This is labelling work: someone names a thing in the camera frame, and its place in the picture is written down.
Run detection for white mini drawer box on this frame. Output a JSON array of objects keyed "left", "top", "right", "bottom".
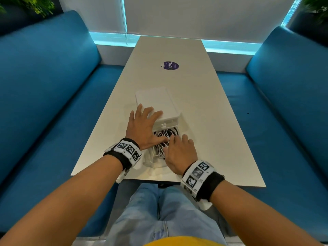
[{"left": 135, "top": 86, "right": 183, "bottom": 167}]

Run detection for person's right hand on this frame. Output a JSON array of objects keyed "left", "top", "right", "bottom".
[{"left": 163, "top": 134, "right": 198, "bottom": 176}]

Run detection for blue sofa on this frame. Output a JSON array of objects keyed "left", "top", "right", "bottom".
[
  {"left": 216, "top": 25, "right": 328, "bottom": 243},
  {"left": 0, "top": 10, "right": 126, "bottom": 238}
]

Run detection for person's left hand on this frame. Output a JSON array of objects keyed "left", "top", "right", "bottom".
[{"left": 125, "top": 104, "right": 169, "bottom": 151}]

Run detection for cyan wall light strips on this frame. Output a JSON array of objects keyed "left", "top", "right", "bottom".
[{"left": 89, "top": 0, "right": 303, "bottom": 55}]

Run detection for yellow shirt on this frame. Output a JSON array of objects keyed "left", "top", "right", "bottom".
[{"left": 143, "top": 236, "right": 221, "bottom": 246}]

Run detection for light blue jeans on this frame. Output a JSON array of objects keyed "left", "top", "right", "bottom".
[{"left": 105, "top": 183, "right": 227, "bottom": 246}]

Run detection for round purple sticker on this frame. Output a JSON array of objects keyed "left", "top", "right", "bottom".
[{"left": 160, "top": 60, "right": 180, "bottom": 71}]

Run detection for black marker wristband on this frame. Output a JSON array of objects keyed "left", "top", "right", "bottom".
[
  {"left": 180, "top": 159, "right": 226, "bottom": 203},
  {"left": 103, "top": 137, "right": 142, "bottom": 171}
]

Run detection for person's right forearm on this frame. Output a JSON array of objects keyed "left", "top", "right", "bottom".
[{"left": 210, "top": 180, "right": 323, "bottom": 246}]

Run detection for green artificial plant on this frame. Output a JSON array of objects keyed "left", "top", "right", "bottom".
[
  {"left": 0, "top": 0, "right": 56, "bottom": 18},
  {"left": 301, "top": 0, "right": 328, "bottom": 22}
]

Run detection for person's left forearm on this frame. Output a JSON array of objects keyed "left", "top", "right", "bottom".
[{"left": 0, "top": 155, "right": 123, "bottom": 246}]

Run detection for bundle of charging cables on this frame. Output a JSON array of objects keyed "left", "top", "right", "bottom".
[{"left": 151, "top": 128, "right": 180, "bottom": 159}]

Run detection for white table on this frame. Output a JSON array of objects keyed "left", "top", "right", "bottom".
[{"left": 71, "top": 36, "right": 267, "bottom": 188}]

